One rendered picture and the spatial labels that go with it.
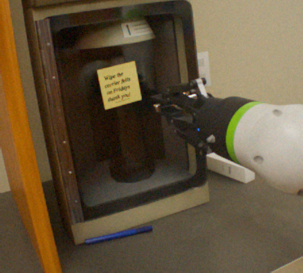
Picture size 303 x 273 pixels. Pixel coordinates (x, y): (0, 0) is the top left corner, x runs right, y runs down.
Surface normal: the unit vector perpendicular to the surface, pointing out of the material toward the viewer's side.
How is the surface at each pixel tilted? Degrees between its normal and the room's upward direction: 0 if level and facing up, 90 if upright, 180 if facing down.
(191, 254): 0
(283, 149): 72
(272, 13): 90
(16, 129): 90
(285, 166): 92
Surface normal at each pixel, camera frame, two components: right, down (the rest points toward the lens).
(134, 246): -0.12, -0.96
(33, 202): 0.43, 0.18
